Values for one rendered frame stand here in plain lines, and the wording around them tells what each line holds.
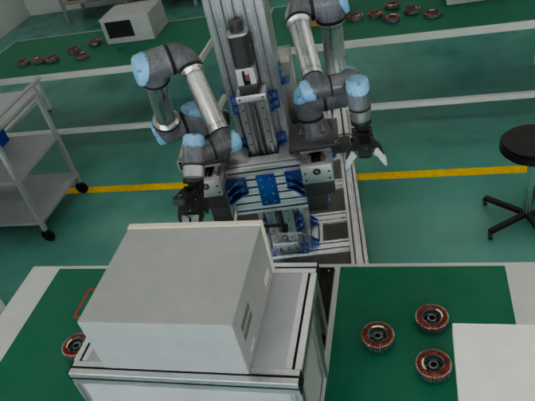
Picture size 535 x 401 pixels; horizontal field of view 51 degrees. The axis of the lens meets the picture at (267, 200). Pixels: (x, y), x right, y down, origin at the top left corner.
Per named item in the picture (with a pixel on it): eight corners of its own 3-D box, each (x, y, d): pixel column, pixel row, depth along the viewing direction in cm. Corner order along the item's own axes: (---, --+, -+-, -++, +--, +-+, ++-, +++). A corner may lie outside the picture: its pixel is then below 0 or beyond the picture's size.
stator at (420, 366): (447, 352, 185) (447, 345, 182) (455, 382, 176) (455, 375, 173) (412, 356, 186) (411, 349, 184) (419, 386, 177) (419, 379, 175)
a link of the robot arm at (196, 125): (217, 131, 251) (209, 104, 243) (189, 142, 249) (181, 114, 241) (209, 120, 261) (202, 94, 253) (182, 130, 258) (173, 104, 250)
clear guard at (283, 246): (244, 235, 211) (241, 223, 208) (307, 234, 205) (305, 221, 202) (224, 301, 187) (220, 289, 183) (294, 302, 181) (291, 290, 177)
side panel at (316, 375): (319, 375, 188) (304, 311, 168) (328, 375, 187) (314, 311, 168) (309, 456, 167) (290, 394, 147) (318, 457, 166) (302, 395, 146)
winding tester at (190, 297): (150, 269, 190) (129, 223, 178) (275, 268, 179) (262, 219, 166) (103, 367, 160) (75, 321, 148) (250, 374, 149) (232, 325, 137)
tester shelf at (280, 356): (128, 273, 198) (123, 263, 195) (320, 272, 180) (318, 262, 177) (72, 383, 164) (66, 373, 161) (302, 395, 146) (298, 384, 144)
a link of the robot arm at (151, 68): (191, 140, 253) (174, 60, 204) (160, 152, 250) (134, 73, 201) (181, 120, 258) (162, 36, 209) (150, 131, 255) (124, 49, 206)
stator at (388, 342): (394, 354, 188) (394, 347, 186) (361, 353, 191) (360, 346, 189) (395, 328, 196) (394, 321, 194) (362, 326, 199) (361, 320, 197)
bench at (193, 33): (47, 108, 595) (14, 40, 550) (246, 89, 537) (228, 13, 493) (1, 157, 527) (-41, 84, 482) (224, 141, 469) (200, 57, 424)
